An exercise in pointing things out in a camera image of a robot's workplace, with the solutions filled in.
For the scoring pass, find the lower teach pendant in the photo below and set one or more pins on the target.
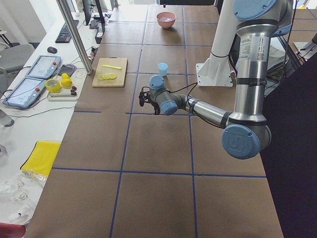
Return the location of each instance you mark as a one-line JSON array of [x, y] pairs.
[[25, 93]]

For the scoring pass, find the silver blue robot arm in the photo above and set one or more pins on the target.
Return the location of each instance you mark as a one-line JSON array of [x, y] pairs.
[[255, 22]]

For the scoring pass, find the yellow lemon back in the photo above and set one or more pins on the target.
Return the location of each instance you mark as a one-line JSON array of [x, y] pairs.
[[65, 75]]

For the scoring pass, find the white camera mast with base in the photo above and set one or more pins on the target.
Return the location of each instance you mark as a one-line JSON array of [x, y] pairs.
[[215, 71]]

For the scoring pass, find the yellow cloth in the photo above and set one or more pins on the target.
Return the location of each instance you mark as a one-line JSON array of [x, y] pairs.
[[42, 157]]

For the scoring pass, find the grey office chair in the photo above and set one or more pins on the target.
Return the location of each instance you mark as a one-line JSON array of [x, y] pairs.
[[12, 59]]

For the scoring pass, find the black keyboard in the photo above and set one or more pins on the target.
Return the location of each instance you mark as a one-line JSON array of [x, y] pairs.
[[64, 35]]

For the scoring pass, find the upper teach pendant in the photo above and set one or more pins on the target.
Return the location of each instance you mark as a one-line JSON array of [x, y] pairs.
[[44, 67]]

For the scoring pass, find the black computer mouse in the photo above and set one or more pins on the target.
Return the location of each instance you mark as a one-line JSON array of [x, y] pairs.
[[52, 50]]

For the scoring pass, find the clear ice cubes pile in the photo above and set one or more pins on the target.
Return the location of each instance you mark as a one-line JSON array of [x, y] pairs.
[[165, 18]]

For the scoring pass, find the clear plastic bags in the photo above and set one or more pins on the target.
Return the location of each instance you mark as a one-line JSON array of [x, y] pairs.
[[19, 197]]

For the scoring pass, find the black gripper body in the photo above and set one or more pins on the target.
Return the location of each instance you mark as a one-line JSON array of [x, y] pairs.
[[156, 108]]

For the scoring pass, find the lemon slices row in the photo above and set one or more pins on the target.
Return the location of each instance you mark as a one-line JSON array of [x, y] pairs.
[[107, 76]]

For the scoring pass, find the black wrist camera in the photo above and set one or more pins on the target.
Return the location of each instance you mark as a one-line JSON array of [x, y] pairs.
[[144, 96]]

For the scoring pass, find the black monitor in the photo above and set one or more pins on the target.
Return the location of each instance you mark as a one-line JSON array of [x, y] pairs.
[[98, 22]]

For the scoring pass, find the aluminium frame post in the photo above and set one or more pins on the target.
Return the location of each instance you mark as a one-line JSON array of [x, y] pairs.
[[66, 13]]

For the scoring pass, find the dark wallet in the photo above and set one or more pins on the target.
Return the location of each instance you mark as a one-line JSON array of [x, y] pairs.
[[67, 68]]

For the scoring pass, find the yellow plastic knife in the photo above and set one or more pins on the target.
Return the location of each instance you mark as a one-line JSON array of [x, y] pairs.
[[111, 66]]

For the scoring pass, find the yellow lemon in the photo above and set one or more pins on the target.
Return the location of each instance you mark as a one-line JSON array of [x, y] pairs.
[[66, 82], [65, 75]]

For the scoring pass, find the teach pendant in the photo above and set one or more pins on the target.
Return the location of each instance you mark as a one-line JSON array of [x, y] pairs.
[[44, 67], [25, 93]]

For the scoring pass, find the white tray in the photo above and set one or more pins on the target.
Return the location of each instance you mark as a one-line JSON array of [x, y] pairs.
[[65, 95]]

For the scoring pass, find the yellow lemon front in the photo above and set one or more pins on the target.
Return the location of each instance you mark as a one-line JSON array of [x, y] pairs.
[[66, 82]]

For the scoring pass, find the light blue cup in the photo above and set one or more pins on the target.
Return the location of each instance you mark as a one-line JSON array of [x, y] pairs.
[[162, 69]]

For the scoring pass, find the wooden cutting board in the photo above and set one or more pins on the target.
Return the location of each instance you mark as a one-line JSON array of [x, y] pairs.
[[119, 82]]

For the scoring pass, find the yellow tape roll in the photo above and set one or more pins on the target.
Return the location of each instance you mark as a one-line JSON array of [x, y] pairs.
[[53, 85]]

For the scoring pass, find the pink bowl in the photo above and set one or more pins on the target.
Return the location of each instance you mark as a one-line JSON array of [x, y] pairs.
[[166, 25]]

